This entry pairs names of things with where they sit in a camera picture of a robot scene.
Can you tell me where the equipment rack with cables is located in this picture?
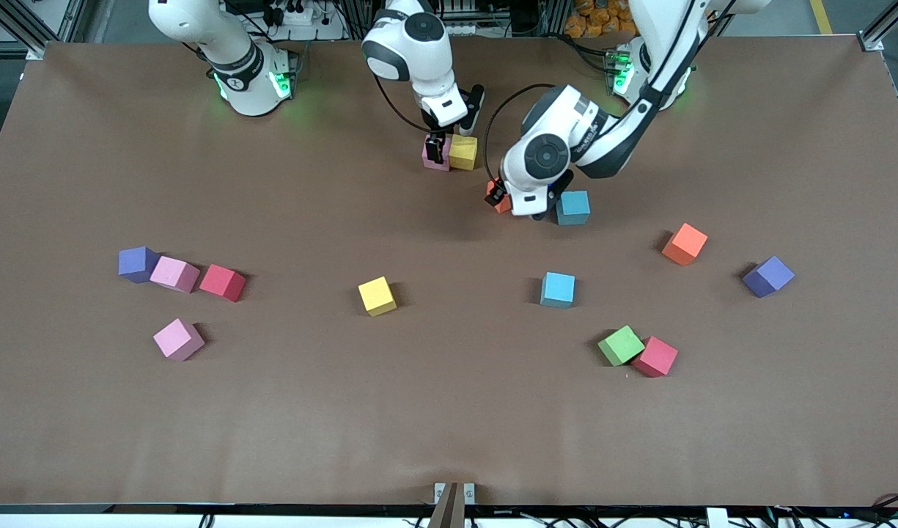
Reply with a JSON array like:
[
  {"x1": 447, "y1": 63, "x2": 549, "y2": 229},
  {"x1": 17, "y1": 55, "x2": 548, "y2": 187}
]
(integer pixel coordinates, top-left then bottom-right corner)
[{"x1": 449, "y1": 0, "x2": 493, "y2": 37}]

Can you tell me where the blue foam block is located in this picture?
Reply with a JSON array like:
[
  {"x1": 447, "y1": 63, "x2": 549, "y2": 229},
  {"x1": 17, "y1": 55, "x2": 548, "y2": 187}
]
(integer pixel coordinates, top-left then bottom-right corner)
[
  {"x1": 540, "y1": 272, "x2": 576, "y2": 309},
  {"x1": 556, "y1": 191, "x2": 592, "y2": 226}
]

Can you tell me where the aluminium frame profile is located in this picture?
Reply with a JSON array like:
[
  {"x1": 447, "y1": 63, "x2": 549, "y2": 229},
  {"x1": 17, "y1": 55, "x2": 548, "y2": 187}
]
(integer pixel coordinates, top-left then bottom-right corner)
[
  {"x1": 859, "y1": 0, "x2": 898, "y2": 54},
  {"x1": 0, "y1": 0, "x2": 90, "y2": 61}
]

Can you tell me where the pink foam block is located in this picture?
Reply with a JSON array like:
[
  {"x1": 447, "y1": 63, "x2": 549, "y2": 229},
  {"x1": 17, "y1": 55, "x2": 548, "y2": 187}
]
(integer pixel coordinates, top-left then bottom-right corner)
[
  {"x1": 150, "y1": 256, "x2": 201, "y2": 294},
  {"x1": 153, "y1": 318, "x2": 205, "y2": 362},
  {"x1": 422, "y1": 136, "x2": 452, "y2": 172}
]

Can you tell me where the metal table edge bracket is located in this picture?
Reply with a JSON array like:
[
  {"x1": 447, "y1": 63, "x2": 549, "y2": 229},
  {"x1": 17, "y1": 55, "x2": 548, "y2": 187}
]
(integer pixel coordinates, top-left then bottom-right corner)
[{"x1": 428, "y1": 482, "x2": 476, "y2": 528}]

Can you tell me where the bundle of floor cables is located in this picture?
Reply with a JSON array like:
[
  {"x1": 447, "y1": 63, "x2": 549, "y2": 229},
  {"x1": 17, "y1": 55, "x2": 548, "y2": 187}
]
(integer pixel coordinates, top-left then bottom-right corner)
[{"x1": 757, "y1": 495, "x2": 898, "y2": 528}]

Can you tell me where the bag of orange fruit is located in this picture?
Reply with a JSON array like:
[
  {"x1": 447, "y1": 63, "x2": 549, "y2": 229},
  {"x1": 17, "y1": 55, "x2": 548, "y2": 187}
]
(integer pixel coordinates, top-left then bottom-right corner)
[{"x1": 564, "y1": 0, "x2": 634, "y2": 39}]

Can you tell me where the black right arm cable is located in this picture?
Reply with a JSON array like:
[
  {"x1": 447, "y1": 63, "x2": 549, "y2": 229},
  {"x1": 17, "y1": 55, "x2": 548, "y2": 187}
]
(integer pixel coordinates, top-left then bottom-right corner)
[{"x1": 373, "y1": 72, "x2": 429, "y2": 134}]

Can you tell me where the orange foam block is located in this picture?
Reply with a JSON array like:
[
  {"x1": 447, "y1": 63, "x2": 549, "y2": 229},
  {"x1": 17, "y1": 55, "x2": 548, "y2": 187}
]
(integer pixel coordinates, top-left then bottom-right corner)
[
  {"x1": 662, "y1": 223, "x2": 709, "y2": 266},
  {"x1": 485, "y1": 180, "x2": 513, "y2": 215}
]

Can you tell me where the red foam block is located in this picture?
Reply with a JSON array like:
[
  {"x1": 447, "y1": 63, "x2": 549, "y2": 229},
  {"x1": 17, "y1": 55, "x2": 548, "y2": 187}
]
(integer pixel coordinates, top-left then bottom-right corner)
[
  {"x1": 199, "y1": 264, "x2": 248, "y2": 303},
  {"x1": 632, "y1": 336, "x2": 679, "y2": 378}
]

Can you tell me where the green foam block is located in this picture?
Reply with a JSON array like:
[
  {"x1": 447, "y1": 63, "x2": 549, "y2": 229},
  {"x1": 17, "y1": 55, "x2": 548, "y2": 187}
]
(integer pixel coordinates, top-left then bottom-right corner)
[{"x1": 597, "y1": 326, "x2": 646, "y2": 367}]

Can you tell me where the white power strip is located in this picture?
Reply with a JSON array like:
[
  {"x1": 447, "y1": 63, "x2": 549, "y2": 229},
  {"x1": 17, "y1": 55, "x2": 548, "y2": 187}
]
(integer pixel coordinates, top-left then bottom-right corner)
[{"x1": 229, "y1": 0, "x2": 347, "y2": 41}]

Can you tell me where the purple foam block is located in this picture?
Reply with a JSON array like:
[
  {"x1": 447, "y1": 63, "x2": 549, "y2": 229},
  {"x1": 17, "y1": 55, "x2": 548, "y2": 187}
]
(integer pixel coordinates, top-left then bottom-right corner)
[
  {"x1": 118, "y1": 246, "x2": 161, "y2": 284},
  {"x1": 743, "y1": 256, "x2": 795, "y2": 298}
]

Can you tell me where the yellow foam block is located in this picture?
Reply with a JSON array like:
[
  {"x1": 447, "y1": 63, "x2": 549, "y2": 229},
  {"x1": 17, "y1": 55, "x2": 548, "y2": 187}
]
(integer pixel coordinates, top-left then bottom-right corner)
[
  {"x1": 449, "y1": 134, "x2": 479, "y2": 171},
  {"x1": 358, "y1": 276, "x2": 397, "y2": 318}
]

